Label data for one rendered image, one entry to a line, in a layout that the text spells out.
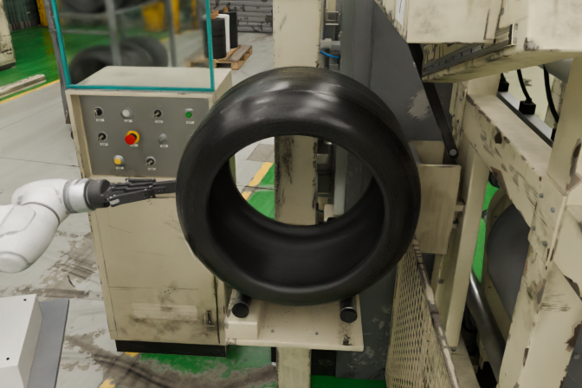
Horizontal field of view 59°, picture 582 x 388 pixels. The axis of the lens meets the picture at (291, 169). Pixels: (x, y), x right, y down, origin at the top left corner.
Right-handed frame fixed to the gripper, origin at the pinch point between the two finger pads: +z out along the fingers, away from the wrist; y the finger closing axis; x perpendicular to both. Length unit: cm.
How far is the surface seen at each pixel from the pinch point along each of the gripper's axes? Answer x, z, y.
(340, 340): 45, 40, -10
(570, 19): -39, 77, -46
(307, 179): 13.7, 33.8, 25.3
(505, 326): 93, 100, 44
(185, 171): -8.3, 9.4, -10.5
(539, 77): 73, 206, 305
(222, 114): -20.2, 20.1, -9.1
